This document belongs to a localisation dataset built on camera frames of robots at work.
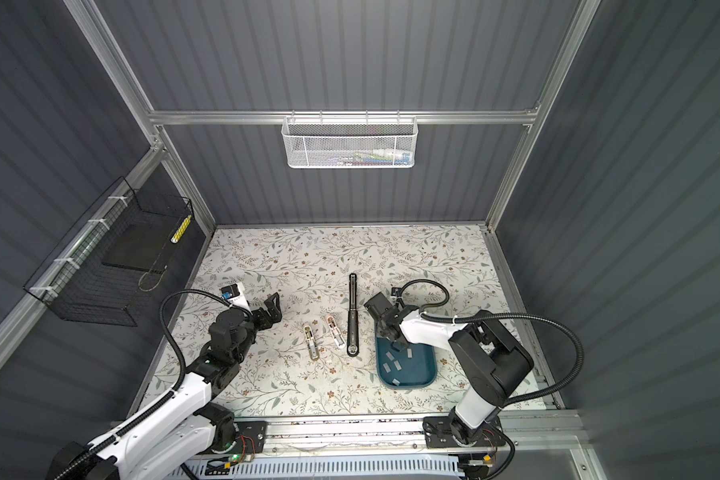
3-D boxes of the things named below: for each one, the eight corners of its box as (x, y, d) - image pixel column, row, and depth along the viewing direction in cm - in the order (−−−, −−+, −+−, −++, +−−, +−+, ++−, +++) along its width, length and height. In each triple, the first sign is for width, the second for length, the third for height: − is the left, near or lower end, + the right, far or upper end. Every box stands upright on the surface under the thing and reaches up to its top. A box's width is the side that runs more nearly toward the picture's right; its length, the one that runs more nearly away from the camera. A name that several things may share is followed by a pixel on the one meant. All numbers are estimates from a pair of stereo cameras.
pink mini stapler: (337, 350, 90) (336, 343, 85) (327, 326, 95) (325, 317, 90) (345, 347, 90) (344, 339, 86) (334, 323, 96) (333, 314, 91)
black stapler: (347, 356, 89) (347, 353, 87) (348, 278, 107) (347, 273, 105) (359, 356, 89) (359, 352, 87) (358, 277, 107) (357, 273, 105)
